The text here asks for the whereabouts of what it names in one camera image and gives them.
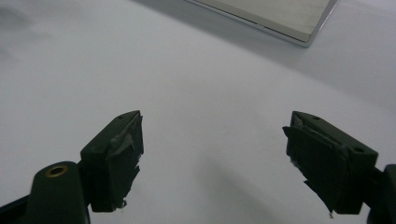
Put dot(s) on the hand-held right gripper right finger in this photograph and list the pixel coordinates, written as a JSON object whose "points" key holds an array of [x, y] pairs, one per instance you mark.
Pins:
{"points": [[330, 168]]}

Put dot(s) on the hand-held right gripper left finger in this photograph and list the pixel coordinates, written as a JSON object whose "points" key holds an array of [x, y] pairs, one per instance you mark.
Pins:
{"points": [[112, 161]]}

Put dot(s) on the flat metal-edged tray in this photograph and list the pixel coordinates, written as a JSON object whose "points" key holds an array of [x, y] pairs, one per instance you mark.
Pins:
{"points": [[280, 15]]}

